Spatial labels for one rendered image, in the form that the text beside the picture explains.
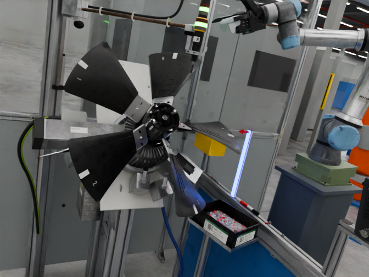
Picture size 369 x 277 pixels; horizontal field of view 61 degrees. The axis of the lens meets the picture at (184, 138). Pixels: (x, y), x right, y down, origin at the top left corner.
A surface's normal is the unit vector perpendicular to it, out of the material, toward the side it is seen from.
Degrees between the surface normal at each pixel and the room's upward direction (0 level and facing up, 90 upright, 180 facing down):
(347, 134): 100
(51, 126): 50
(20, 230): 90
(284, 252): 90
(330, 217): 90
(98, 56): 73
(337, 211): 90
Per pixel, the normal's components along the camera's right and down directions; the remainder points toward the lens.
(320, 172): -0.87, -0.05
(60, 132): 0.47, -0.37
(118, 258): 0.44, 0.32
